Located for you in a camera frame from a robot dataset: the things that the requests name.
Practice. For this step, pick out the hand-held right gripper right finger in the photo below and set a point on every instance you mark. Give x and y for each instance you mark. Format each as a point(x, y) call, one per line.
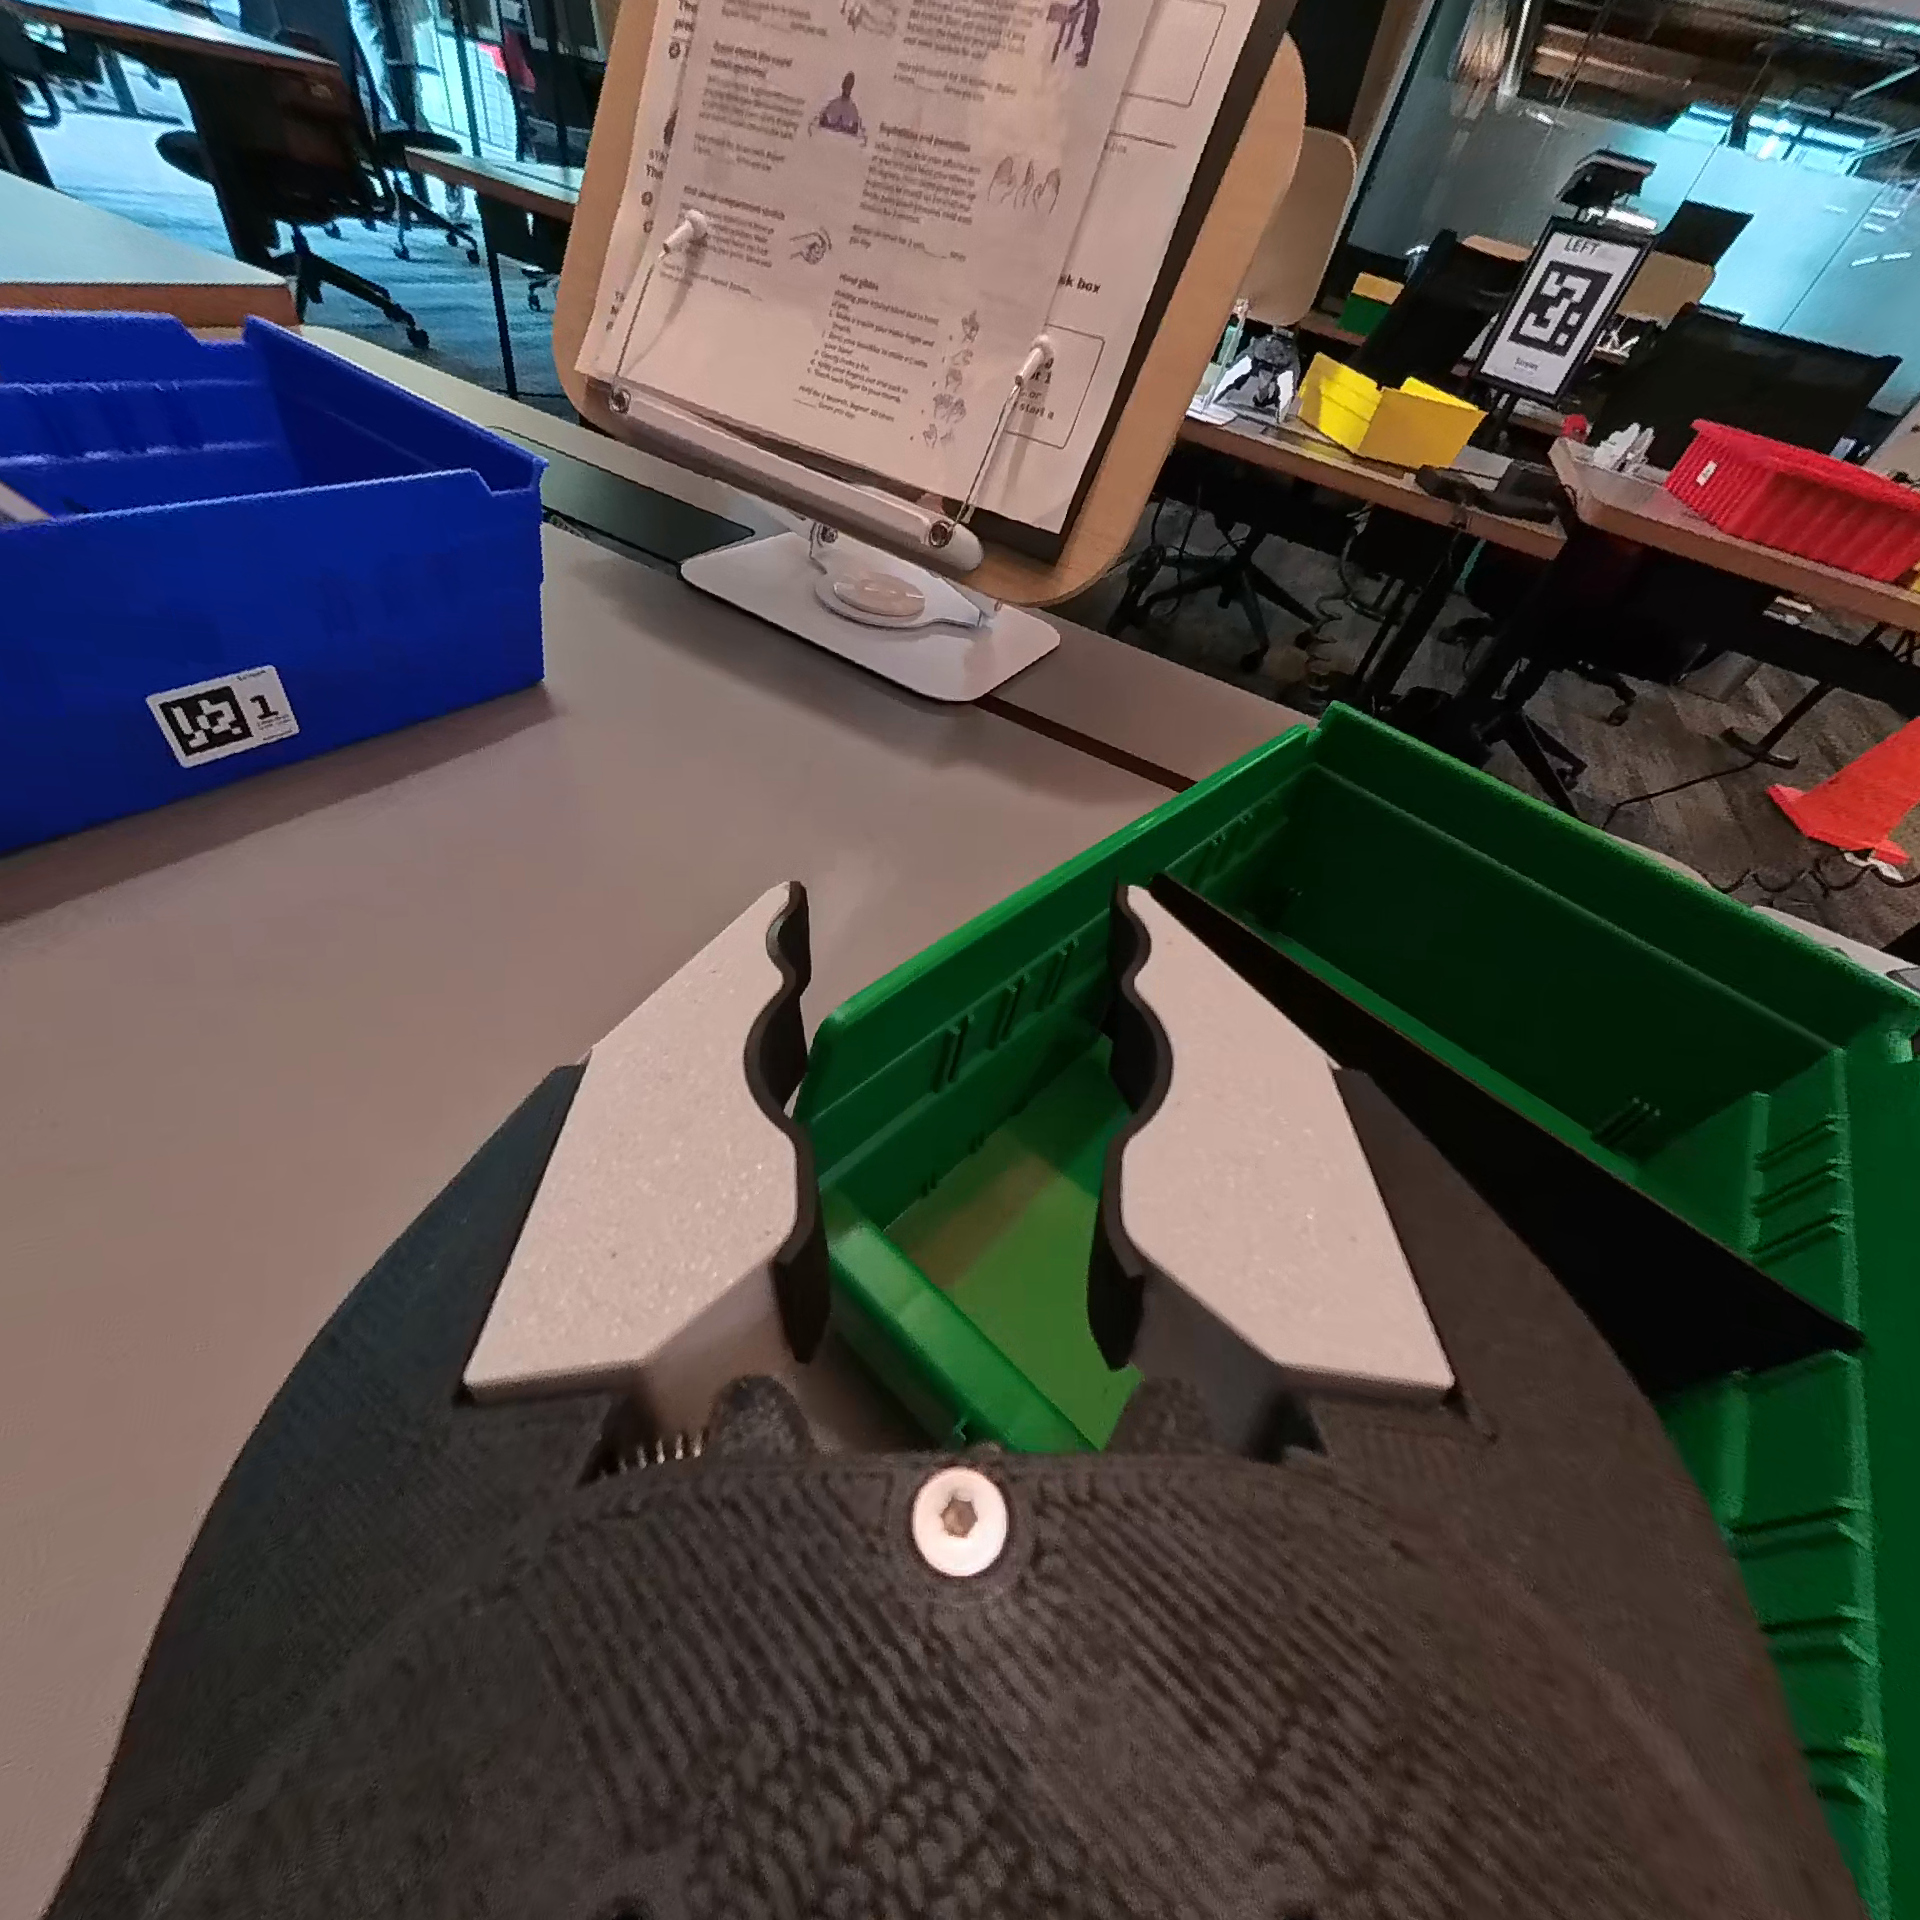
point(1276, 1201)

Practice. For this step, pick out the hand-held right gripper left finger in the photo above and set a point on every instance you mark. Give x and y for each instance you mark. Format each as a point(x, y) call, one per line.
point(644, 1201)

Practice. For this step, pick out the green plastic bin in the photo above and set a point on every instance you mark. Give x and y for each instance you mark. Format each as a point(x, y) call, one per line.
point(1516, 961)

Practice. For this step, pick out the blue plastic bin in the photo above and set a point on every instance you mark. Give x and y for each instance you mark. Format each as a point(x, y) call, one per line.
point(300, 600)

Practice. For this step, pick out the wooden document stand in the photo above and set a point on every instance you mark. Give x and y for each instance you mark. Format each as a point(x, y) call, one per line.
point(1329, 225)
point(900, 637)

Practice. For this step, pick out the wooden office desk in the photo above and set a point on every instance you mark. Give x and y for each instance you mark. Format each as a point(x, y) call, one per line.
point(1635, 510)

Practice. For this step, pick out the yellow plastic bin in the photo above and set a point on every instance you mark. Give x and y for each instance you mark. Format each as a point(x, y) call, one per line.
point(1394, 412)

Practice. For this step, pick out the red plastic basket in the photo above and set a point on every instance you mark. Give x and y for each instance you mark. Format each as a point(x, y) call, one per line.
point(1798, 494)

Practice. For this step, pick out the white marker tag sign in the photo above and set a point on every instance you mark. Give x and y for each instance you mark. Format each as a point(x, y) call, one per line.
point(1569, 306)

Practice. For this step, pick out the printed instruction sheet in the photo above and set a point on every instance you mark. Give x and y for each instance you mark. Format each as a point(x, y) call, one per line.
point(900, 225)

